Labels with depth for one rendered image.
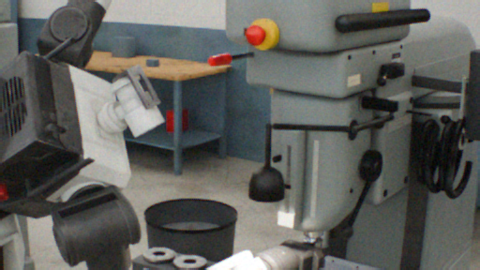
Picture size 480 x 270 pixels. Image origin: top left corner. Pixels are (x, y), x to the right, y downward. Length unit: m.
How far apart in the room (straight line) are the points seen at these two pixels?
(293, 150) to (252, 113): 5.37
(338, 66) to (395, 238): 0.73
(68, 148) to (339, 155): 0.57
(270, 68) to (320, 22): 0.21
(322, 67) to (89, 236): 0.56
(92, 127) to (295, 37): 0.43
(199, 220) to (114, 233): 2.67
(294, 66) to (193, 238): 2.15
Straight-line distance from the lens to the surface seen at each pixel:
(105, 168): 1.44
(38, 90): 1.40
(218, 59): 1.48
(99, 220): 1.38
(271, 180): 1.47
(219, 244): 3.67
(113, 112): 1.47
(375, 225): 2.10
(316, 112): 1.57
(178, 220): 4.03
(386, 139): 1.74
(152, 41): 7.58
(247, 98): 6.94
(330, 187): 1.60
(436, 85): 1.84
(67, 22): 1.55
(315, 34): 1.41
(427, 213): 2.02
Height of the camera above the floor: 1.91
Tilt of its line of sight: 15 degrees down
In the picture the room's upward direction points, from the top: straight up
